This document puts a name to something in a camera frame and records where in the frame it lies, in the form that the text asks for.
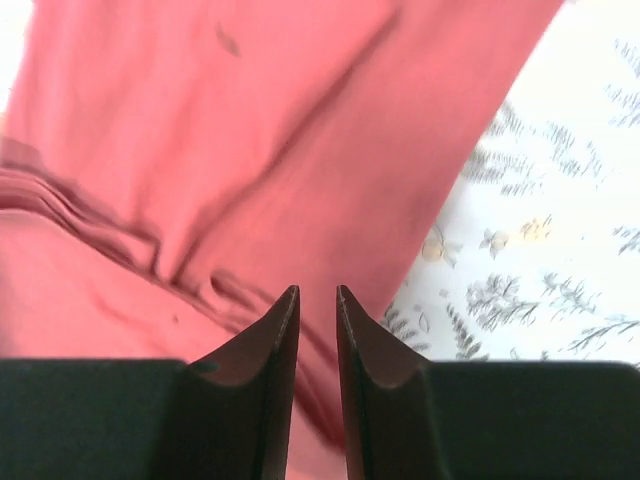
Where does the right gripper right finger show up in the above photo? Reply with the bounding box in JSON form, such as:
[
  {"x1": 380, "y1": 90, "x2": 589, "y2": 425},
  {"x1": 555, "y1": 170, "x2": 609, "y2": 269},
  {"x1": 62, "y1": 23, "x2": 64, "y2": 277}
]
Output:
[{"x1": 336, "y1": 286, "x2": 639, "y2": 479}]

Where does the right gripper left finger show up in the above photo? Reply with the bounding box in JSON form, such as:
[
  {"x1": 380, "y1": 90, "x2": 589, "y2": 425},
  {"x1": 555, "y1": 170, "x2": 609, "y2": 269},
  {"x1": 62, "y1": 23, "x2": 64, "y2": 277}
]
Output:
[{"x1": 1, "y1": 286, "x2": 300, "y2": 479}]

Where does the floral patterned table mat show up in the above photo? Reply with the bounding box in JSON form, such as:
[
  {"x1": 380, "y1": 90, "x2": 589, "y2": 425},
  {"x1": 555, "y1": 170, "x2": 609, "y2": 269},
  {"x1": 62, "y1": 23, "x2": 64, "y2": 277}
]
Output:
[{"x1": 0, "y1": 0, "x2": 640, "y2": 364}]

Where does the pink t shirt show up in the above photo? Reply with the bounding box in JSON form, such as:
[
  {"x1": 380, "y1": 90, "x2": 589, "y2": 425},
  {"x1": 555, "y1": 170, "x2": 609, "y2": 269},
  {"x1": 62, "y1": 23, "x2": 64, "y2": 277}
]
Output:
[{"x1": 1, "y1": 1, "x2": 560, "y2": 479}]

